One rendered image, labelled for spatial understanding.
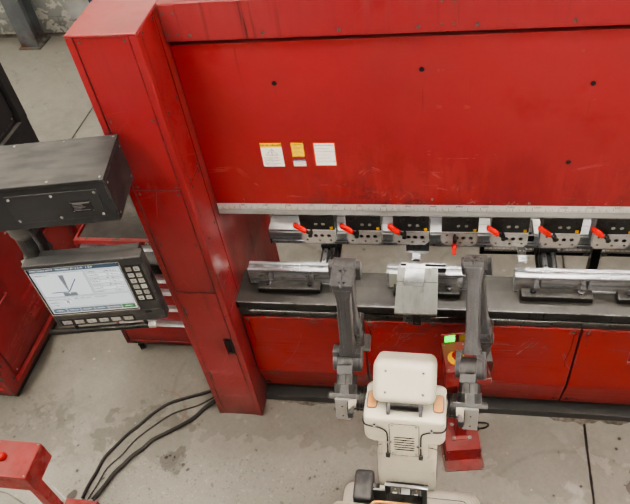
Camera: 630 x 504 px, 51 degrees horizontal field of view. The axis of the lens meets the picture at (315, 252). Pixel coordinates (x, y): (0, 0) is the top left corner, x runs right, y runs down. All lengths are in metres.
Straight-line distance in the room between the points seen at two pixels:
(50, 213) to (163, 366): 1.94
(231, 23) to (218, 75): 0.23
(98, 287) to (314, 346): 1.20
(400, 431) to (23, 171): 1.54
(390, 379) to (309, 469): 1.47
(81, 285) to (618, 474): 2.65
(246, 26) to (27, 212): 0.97
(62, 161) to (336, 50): 1.00
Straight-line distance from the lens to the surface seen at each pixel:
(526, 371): 3.43
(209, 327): 3.21
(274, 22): 2.32
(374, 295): 3.10
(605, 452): 3.77
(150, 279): 2.55
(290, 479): 3.62
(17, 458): 3.17
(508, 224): 2.81
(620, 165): 2.68
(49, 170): 2.41
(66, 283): 2.66
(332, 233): 2.88
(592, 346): 3.29
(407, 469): 2.68
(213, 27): 2.38
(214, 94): 2.54
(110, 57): 2.33
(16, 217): 2.50
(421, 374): 2.24
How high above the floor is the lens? 3.23
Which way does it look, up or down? 45 degrees down
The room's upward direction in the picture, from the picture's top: 9 degrees counter-clockwise
